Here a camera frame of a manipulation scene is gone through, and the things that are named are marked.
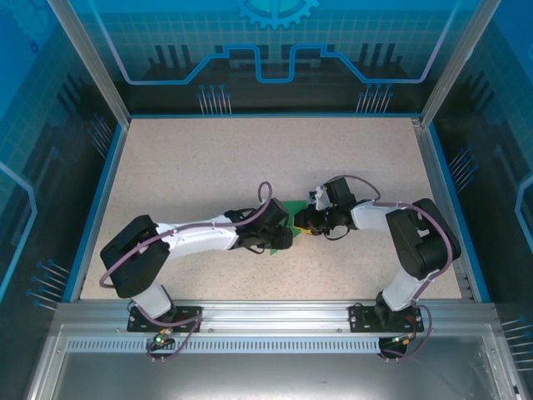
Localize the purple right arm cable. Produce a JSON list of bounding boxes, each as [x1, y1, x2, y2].
[[347, 174, 455, 364]]

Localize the aluminium frame post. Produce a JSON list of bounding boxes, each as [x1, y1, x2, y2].
[[45, 0, 133, 127], [419, 0, 504, 129]]

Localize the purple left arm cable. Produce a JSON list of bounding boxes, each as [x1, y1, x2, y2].
[[98, 181, 276, 364]]

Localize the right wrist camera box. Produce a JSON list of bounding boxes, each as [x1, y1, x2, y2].
[[308, 186, 331, 212]]

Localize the silver metal tray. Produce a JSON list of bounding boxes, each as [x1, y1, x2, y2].
[[24, 324, 524, 400]]

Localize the slotted grey cable duct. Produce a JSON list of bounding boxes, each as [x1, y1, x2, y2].
[[66, 337, 489, 354]]

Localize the blue table edge strip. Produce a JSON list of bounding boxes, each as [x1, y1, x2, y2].
[[128, 111, 422, 119], [62, 122, 129, 303], [427, 124, 493, 303]]

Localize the green square paper sheet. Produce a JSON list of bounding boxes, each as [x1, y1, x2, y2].
[[268, 199, 310, 256]]

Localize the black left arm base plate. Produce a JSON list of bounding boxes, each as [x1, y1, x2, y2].
[[127, 305, 204, 333]]

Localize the cable connector with green light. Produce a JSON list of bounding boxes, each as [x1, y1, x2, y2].
[[152, 327, 175, 348], [390, 332, 418, 348]]

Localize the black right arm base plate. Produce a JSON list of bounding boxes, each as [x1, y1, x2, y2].
[[348, 302, 426, 333]]

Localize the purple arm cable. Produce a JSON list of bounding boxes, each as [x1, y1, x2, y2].
[[98, 181, 276, 364], [347, 174, 455, 364]]

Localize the aluminium side rail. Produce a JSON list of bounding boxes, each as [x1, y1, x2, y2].
[[410, 117, 476, 302]]

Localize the aluminium mounting rail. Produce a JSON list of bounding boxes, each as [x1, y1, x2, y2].
[[56, 300, 500, 331]]

